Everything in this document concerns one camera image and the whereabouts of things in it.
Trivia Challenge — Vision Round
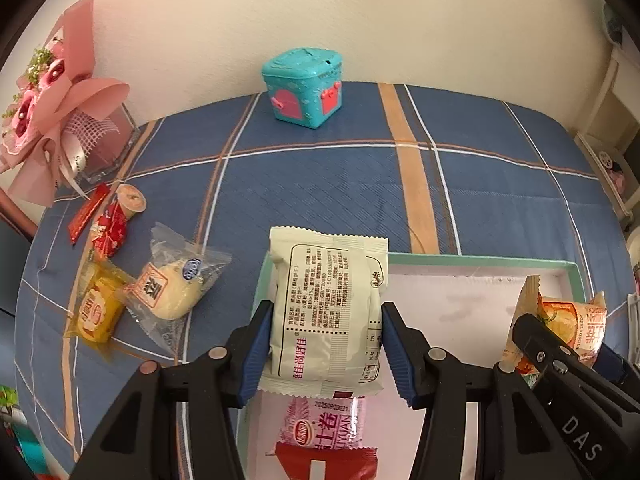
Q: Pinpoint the green biscuit packet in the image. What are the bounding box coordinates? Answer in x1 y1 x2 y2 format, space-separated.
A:
0 384 31 416

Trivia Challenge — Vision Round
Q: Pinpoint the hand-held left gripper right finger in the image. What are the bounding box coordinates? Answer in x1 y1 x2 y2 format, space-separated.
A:
380 301 566 480

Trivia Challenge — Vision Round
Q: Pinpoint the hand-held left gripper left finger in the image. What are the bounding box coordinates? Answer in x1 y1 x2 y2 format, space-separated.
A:
67 300 275 480

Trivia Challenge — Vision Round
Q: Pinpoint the blue plaid tablecloth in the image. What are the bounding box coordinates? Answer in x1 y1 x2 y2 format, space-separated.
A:
12 80 631 480

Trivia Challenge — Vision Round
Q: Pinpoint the teal toy house box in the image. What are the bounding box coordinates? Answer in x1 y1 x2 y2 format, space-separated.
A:
261 46 346 128

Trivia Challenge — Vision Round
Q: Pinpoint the teal-rimmed shallow cardboard box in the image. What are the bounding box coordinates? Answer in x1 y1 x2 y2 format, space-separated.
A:
235 250 596 480

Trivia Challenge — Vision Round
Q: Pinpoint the dark panel with reddish frame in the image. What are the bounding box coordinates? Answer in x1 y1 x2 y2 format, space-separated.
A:
0 195 43 321

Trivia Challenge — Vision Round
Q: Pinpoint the orange snack packet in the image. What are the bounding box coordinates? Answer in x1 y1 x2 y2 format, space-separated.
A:
500 275 608 376

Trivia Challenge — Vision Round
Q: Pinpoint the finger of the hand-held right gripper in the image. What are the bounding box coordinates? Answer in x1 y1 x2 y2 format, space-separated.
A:
512 313 573 386
595 342 632 386

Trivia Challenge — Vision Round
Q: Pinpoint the long red stick packet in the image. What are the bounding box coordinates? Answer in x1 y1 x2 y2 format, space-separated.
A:
67 183 111 247

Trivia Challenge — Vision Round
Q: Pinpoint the yellow jelly cup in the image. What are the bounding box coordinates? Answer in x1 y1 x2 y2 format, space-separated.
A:
112 184 147 221

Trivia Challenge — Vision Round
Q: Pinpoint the clear glass vase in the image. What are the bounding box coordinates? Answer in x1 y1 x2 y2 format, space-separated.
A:
75 105 141 183

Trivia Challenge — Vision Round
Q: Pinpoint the pink and red snack packet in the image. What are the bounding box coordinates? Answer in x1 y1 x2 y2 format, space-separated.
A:
267 392 378 480

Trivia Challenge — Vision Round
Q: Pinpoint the pink flower bouquet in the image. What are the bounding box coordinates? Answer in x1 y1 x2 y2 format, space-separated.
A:
0 0 130 206

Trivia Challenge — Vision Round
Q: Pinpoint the yellow cake packet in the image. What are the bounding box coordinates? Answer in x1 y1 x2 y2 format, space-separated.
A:
65 257 136 356

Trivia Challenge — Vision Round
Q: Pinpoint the small red snack packet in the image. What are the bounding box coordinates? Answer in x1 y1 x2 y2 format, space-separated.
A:
90 205 130 258

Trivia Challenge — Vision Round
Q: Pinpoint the beige snack packet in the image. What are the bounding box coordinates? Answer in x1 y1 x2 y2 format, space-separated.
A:
259 226 390 397

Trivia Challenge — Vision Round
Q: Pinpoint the clear-wrapped cream bun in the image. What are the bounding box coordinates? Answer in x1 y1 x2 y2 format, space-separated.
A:
122 222 233 356

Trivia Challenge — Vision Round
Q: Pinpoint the white wooden shelf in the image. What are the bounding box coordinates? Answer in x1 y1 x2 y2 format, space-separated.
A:
575 35 640 221

